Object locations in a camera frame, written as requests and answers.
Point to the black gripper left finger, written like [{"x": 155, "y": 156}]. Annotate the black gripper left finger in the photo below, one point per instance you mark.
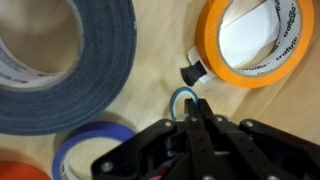
[{"x": 191, "y": 133}]

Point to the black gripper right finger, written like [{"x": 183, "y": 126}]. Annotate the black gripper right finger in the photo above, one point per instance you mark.
[{"x": 250, "y": 150}]

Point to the wooden drawer with tapes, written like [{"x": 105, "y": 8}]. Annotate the wooden drawer with tapes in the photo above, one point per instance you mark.
[{"x": 160, "y": 50}]

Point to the blue tape roll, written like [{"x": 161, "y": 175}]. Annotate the blue tape roll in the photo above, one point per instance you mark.
[{"x": 86, "y": 131}]

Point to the large black tape roll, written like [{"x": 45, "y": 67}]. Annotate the large black tape roll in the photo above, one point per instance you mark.
[{"x": 106, "y": 66}]

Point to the red orange tape roll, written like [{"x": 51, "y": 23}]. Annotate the red orange tape roll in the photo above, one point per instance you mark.
[{"x": 20, "y": 171}]

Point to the white paper piece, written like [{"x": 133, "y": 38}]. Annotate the white paper piece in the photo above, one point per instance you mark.
[{"x": 246, "y": 36}]

